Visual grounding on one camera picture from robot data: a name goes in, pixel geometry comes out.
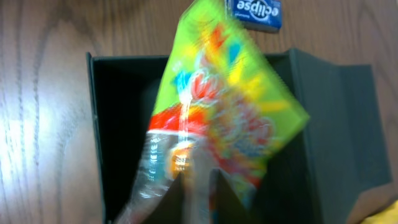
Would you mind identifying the Haribo worms gummy bag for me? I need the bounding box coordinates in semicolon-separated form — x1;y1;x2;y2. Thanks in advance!
117;0;308;223

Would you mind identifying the dark green gift box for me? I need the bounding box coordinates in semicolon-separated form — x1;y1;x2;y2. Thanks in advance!
86;49;397;223

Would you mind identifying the yellow snack bag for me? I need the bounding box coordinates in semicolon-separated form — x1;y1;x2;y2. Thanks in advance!
361;201;398;224

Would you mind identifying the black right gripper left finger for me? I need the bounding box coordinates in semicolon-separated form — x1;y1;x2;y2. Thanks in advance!
142;172;184;224

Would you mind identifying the blue Eclipse mint tin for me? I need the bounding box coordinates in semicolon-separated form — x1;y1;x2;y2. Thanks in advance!
224;0;282;33

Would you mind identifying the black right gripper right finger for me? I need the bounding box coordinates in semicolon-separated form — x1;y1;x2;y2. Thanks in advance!
214;169;251;224

